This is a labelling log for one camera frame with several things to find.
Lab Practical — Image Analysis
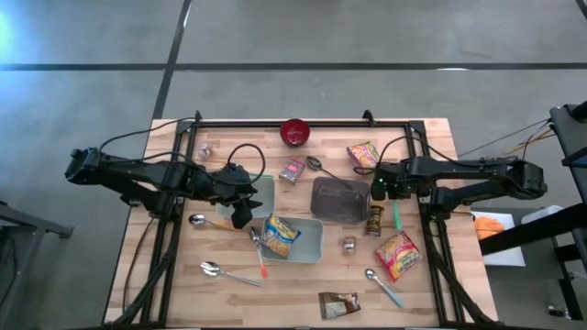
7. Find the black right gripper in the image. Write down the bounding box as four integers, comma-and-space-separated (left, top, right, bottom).
370, 156, 435, 202

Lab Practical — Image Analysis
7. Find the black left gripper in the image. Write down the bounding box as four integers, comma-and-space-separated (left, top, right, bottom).
209, 163, 264, 230

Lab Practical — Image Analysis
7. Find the dark jar yellow lid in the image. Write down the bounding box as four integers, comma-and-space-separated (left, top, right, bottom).
365, 204, 385, 237

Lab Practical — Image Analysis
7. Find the blue yellow ramen packet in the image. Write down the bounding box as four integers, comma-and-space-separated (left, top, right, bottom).
261, 214, 303, 259

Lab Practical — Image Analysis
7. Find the lime chili ramen packet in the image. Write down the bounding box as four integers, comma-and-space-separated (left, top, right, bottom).
346, 140, 382, 170

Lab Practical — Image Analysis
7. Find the spoon wooden handle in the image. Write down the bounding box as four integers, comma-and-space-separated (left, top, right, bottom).
188, 213, 244, 232

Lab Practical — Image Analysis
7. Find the red patterned box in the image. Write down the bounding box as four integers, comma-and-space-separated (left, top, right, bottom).
278, 157, 306, 185

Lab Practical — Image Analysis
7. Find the red ramen packet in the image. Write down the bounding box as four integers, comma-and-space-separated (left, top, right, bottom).
374, 230, 424, 282

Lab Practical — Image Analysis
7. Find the spoon light blue handle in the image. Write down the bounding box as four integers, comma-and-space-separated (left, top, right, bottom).
364, 268, 405, 309

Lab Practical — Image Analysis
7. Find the brown foil packet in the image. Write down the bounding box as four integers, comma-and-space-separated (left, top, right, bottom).
317, 291, 362, 321

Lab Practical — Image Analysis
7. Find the white plastic bin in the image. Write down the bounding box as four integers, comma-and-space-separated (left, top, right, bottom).
260, 215, 325, 265
215, 173, 276, 220

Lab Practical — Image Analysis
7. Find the dark grey translucent bin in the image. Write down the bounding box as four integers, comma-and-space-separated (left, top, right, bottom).
310, 176, 371, 226

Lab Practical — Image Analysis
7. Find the red and black bowl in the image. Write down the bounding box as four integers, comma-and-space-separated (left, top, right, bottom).
279, 117, 312, 149

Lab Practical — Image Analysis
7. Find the orange cloth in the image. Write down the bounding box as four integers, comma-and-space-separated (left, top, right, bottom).
473, 215, 505, 241

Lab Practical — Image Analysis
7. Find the white sheet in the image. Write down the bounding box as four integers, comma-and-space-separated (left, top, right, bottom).
471, 210, 527, 268

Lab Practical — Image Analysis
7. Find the black diagonal bar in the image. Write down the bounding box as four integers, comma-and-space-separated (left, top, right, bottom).
479, 203, 587, 257

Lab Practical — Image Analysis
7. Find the white plastic container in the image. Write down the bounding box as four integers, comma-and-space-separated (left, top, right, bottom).
520, 204, 564, 226

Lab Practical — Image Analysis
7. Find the black equipment cart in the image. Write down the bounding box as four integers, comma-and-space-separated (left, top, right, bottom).
548, 100, 587, 205

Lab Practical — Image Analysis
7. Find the small black device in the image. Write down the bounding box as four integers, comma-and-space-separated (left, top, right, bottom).
548, 304, 572, 321

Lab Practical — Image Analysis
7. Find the grey metal stand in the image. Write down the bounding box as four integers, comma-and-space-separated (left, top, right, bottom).
0, 200, 74, 330

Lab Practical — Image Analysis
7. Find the spoon orange handle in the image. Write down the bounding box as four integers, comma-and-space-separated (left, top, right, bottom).
249, 226, 270, 280

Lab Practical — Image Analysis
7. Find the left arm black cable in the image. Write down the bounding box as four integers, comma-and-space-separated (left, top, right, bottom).
98, 116, 267, 189

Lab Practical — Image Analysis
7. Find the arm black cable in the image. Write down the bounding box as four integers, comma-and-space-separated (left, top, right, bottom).
352, 135, 464, 176
98, 116, 267, 189

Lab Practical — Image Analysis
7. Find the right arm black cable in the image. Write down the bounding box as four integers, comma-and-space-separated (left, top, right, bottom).
352, 135, 464, 176

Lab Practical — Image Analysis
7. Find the black aluminium table frame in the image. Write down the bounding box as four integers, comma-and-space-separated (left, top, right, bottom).
109, 109, 501, 327

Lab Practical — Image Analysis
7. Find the brown hanging cable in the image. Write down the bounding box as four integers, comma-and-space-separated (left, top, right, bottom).
121, 217, 155, 315

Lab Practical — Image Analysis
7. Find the coloured cable bundle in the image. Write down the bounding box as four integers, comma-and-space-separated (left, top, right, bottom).
458, 117, 556, 160

